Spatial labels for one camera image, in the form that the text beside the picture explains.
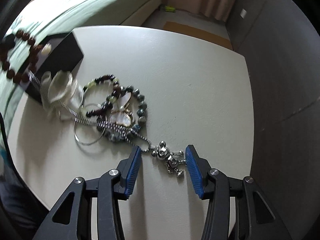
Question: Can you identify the silver chain robot necklace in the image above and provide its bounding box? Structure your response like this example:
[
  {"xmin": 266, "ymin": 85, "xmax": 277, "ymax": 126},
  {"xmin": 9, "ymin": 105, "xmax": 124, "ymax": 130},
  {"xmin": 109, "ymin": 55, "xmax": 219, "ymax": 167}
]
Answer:
[{"xmin": 28, "ymin": 71, "xmax": 188, "ymax": 178}]

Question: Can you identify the brown rudraksha bead bracelet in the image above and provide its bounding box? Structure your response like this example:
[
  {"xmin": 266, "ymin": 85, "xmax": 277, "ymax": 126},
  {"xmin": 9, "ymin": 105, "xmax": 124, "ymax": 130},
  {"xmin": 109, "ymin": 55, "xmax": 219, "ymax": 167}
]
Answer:
[{"xmin": 0, "ymin": 29, "xmax": 53, "ymax": 84}]

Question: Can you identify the black jewelry box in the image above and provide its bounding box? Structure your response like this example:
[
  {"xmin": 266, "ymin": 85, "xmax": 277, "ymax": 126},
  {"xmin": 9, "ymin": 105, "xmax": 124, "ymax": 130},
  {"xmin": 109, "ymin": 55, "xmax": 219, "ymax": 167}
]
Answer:
[{"xmin": 18, "ymin": 32, "xmax": 84, "ymax": 103}]

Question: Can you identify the thin silver bangle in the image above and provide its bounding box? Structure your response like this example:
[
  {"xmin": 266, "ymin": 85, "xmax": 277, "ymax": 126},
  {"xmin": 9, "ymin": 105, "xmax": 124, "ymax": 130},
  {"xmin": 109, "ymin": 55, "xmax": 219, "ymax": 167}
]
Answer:
[{"xmin": 73, "ymin": 103, "xmax": 106, "ymax": 146}]

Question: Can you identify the butterfly shell pendant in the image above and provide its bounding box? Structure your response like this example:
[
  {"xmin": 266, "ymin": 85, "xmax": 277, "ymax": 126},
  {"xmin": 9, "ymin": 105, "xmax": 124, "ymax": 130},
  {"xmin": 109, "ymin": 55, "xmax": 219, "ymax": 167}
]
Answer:
[{"xmin": 108, "ymin": 92, "xmax": 133, "ymax": 127}]

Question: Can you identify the brown cardboard sheet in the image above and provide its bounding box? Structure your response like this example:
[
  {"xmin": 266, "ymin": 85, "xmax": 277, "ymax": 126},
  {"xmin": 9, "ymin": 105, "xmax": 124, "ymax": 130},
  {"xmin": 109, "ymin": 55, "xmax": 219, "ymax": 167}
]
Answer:
[{"xmin": 163, "ymin": 21, "xmax": 233, "ymax": 50}]

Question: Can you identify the green object on floor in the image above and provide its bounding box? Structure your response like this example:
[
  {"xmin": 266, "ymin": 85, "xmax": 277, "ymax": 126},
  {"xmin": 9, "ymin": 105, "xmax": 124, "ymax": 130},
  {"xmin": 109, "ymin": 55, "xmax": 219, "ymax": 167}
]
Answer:
[{"xmin": 164, "ymin": 5, "xmax": 176, "ymax": 13}]

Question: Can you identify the green bed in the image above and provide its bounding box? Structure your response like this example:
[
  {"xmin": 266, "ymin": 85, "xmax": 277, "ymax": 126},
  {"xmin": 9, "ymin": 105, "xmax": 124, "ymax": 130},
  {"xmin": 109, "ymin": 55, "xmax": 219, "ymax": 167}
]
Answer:
[{"xmin": 0, "ymin": 0, "xmax": 166, "ymax": 145}]

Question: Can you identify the dark green bead bracelet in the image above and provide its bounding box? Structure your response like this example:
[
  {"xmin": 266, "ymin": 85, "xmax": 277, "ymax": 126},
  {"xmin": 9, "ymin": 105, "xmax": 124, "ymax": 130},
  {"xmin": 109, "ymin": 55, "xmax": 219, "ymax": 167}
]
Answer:
[{"xmin": 96, "ymin": 85, "xmax": 148, "ymax": 144}]

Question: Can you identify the white wall socket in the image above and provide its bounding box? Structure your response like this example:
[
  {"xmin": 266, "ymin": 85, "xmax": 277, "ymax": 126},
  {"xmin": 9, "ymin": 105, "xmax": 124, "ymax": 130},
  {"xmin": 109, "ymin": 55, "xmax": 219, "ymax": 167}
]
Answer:
[{"xmin": 240, "ymin": 8, "xmax": 247, "ymax": 19}]

